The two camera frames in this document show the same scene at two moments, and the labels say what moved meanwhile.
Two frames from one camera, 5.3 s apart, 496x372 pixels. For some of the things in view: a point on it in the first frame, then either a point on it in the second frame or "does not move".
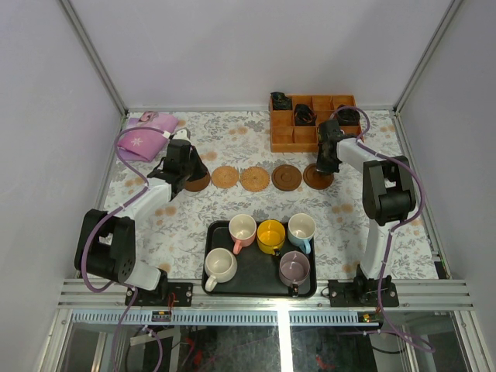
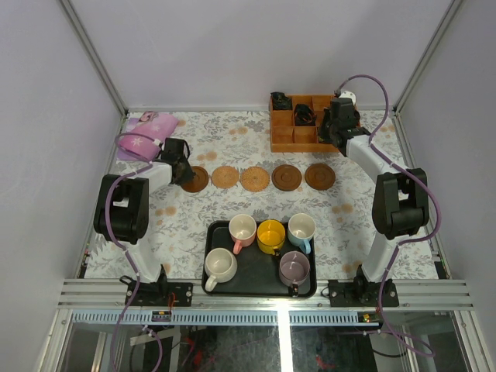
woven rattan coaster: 254,179 does not move
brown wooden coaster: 316,179 does not move
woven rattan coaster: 225,177 does not move
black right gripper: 322,167 → 322,133
